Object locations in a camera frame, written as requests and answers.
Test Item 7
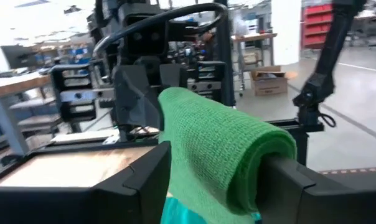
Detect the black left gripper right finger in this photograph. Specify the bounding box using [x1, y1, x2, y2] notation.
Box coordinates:
[255, 155, 316, 224]

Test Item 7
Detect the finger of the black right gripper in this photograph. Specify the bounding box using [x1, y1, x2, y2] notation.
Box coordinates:
[159, 63, 189, 94]
[112, 63, 161, 134]

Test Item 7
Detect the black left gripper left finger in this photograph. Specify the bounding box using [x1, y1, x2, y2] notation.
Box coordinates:
[93, 140, 172, 224]

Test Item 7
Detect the teal elastic bandage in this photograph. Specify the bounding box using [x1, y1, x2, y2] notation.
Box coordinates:
[159, 195, 263, 224]

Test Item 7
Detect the green elastic bandage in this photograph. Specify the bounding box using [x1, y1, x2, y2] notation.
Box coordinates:
[157, 86, 298, 224]

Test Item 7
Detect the wooden workbench with metal legs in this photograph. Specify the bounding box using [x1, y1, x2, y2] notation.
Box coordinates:
[0, 73, 57, 156]

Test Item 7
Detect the black computer monitor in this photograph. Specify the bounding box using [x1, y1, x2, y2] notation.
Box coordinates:
[0, 45, 39, 70]

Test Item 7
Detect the small wooden table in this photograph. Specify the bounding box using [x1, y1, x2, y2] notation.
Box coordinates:
[231, 32, 278, 97]

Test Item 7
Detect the brown cardboard box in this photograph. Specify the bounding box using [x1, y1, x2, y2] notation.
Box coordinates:
[249, 65, 289, 96]

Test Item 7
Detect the red storage shelf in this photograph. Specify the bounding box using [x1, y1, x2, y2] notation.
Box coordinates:
[301, 2, 335, 50]

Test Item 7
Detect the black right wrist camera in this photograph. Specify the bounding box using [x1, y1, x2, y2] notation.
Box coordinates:
[119, 2, 171, 60]

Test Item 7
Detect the black aluminium table frame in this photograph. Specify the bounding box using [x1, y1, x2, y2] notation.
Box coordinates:
[0, 0, 325, 187]

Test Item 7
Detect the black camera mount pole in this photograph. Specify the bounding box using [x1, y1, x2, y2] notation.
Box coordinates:
[292, 0, 368, 133]

